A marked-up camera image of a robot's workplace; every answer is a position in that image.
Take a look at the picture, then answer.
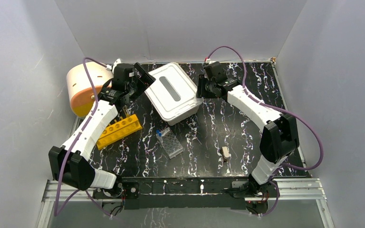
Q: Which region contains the white bin lid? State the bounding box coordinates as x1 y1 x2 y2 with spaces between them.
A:
145 62 203 109

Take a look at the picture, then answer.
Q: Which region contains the beige plastic bin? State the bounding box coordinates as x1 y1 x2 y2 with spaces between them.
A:
156 99 202 126

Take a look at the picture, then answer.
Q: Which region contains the yellow test tube rack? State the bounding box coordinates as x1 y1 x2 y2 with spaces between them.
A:
96 114 142 150

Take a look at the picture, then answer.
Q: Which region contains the clear acrylic tube rack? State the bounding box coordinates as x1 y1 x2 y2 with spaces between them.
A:
156 127 184 159

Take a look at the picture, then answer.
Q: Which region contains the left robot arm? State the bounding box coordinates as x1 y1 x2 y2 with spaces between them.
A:
48 63 155 198

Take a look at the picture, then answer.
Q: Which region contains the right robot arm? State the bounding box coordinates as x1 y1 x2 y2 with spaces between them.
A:
196 61 299 197

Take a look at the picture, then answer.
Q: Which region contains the cream and orange cylinder appliance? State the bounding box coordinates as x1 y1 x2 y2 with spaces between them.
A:
66 62 113 118

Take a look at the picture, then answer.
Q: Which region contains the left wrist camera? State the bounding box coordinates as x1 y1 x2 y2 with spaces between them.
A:
106 58 123 74

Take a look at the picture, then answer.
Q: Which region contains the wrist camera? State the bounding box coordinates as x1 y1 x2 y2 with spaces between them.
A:
204 58 215 65
106 58 123 74

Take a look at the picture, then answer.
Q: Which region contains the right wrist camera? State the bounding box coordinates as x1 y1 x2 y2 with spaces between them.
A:
204 58 215 65

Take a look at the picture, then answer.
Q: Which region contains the black mounting base rail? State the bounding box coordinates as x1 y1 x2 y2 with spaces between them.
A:
93 177 277 212

